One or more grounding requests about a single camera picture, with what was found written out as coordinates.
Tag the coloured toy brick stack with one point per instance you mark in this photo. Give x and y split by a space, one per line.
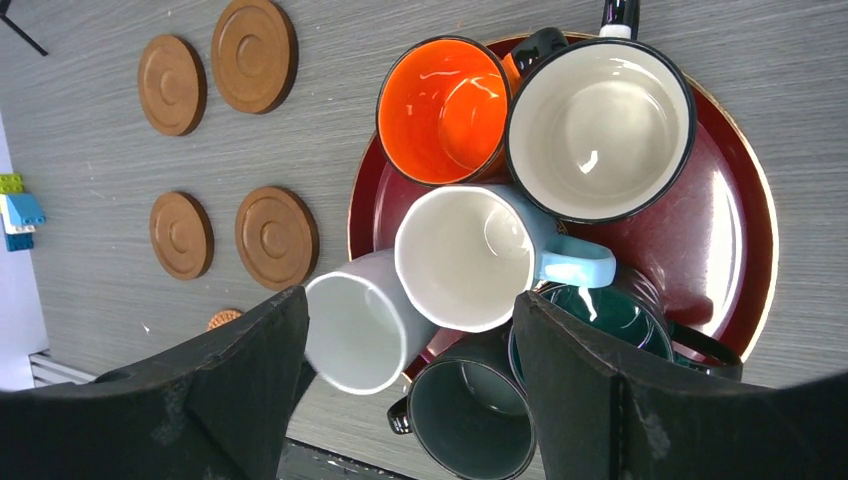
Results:
21 214

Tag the woven rattan coaster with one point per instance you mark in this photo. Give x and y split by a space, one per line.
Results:
223 317

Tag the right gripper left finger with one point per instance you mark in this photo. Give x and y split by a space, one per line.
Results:
214 407

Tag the white mug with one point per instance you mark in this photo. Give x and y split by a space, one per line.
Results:
364 331

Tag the cream mug black rim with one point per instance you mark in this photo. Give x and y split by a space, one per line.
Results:
603 128

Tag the dark green mug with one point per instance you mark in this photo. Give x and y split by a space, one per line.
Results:
631 310

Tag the brown wooden coaster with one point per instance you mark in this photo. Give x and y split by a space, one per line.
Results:
277 237
181 235
254 55
172 85

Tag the orange mug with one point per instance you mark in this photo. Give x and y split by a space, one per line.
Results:
442 110

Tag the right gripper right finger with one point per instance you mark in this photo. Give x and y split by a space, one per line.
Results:
604 409

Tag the red round tray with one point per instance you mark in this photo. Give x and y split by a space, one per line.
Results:
709 245

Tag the dark grey mug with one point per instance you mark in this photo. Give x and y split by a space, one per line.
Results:
468 412

